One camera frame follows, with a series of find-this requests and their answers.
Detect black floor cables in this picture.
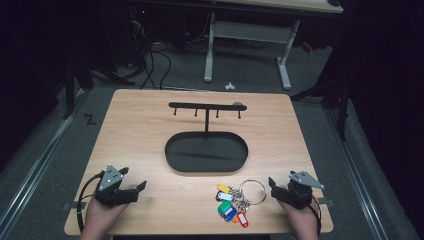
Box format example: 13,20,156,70
128,41,173,91

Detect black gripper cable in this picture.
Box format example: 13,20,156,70
309,194,323,235
76,171,105,234

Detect key ring with coloured tags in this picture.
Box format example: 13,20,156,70
214,178,268,229

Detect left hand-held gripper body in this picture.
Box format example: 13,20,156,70
94,164,139,209

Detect person's right hand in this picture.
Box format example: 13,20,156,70
277,200,320,240

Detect metal floor rail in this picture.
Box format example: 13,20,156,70
326,108,390,240
0,114,74,233

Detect black key rack with tray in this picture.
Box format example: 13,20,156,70
164,101,250,174

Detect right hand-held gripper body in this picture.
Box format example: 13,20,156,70
283,170,325,211

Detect black stand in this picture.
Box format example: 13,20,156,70
62,58,95,120
290,78,352,142

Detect desk with white metal legs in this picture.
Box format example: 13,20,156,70
203,0,344,91

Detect person's left hand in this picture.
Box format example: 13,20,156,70
79,198,130,240

